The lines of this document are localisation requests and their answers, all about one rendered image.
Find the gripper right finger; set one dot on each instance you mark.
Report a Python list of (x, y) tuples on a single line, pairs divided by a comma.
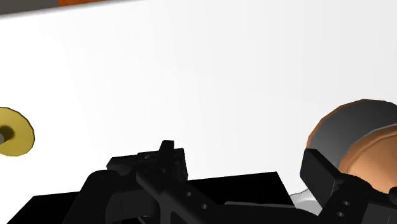
[(322, 176)]

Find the orange and grey bowl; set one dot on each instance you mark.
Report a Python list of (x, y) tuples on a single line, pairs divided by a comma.
[(372, 158)]

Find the yellow round disc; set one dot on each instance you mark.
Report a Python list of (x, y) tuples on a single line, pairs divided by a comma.
[(20, 130)]

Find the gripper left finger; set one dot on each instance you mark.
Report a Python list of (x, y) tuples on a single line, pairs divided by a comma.
[(161, 189)]

